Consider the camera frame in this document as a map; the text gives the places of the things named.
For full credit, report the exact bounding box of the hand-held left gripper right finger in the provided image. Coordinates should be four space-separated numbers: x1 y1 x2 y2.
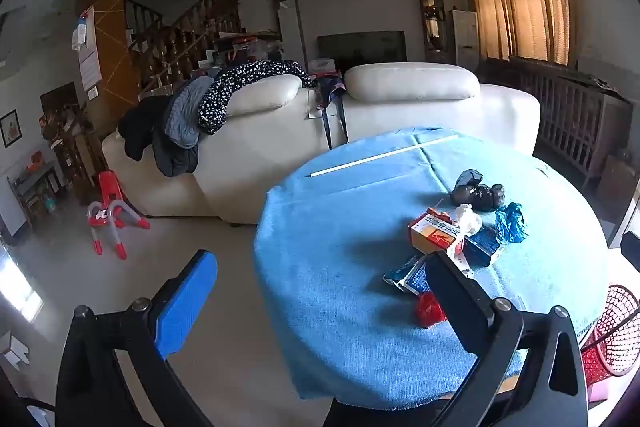
424 251 589 427

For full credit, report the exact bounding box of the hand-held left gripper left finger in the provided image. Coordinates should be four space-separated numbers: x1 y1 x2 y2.
54 249 219 427

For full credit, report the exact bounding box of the red mesh bag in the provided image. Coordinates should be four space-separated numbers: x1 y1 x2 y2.
414 292 447 329

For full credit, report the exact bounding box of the dark blue box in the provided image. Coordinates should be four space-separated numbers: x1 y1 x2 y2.
462 227 506 268

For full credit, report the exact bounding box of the blue silver-edged medicine box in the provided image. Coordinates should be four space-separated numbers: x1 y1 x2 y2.
382 254 436 295

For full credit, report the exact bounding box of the red and white carton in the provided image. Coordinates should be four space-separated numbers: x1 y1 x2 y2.
408 208 466 263

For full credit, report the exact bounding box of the white tissue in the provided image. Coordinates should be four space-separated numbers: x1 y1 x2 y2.
452 203 483 235

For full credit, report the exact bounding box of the blue plastic bag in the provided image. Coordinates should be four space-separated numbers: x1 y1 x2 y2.
495 203 529 245

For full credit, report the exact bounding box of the black plastic bag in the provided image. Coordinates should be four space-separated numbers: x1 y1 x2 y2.
450 183 507 212

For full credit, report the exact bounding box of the grey plastic bag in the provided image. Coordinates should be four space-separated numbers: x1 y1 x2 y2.
455 168 484 192

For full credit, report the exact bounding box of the red mesh basket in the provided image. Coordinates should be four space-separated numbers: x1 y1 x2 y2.
580 284 640 388

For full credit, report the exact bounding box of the round table with blue cloth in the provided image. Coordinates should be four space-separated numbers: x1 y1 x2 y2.
252 127 608 410

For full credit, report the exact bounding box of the thin white rod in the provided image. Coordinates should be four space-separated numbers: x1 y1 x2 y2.
308 134 459 178

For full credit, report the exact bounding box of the black jacket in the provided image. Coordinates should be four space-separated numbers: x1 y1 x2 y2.
118 94 201 178

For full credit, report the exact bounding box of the small side table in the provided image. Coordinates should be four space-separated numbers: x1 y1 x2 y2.
7 162 63 233

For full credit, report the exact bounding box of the grey blue garment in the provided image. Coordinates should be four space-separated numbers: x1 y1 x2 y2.
165 77 216 148

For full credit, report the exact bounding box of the dark wooden shelf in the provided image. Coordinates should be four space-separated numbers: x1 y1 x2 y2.
40 104 98 202

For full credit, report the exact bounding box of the white leather sofa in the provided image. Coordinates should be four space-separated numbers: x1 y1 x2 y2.
102 63 542 225

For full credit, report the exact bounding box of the slatted baby crib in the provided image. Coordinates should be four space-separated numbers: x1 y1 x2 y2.
480 57 633 190

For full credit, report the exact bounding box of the dark floral garment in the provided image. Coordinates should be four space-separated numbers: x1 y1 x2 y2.
198 60 313 135

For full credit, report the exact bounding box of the plastic storage box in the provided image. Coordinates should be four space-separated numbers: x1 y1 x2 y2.
230 38 273 60

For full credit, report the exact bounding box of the wooden staircase railing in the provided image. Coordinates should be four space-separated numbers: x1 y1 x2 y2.
125 0 243 92

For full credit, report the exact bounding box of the white standing air conditioner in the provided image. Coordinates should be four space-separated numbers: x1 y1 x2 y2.
451 10 479 66

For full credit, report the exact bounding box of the flat screen television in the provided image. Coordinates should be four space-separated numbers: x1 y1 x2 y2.
317 30 407 64

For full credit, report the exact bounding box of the wooden display cabinet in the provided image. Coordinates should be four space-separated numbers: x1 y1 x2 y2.
419 0 447 62

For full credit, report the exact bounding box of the red grey toy frame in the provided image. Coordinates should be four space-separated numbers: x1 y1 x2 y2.
86 199 151 260

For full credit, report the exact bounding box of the dark strapped bag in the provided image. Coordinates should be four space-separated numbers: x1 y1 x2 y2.
307 74 351 150

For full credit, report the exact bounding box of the framed wall picture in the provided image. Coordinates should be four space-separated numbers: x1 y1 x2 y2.
0 109 21 148

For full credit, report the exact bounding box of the white wall calendar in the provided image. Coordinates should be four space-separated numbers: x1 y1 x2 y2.
71 7 103 92

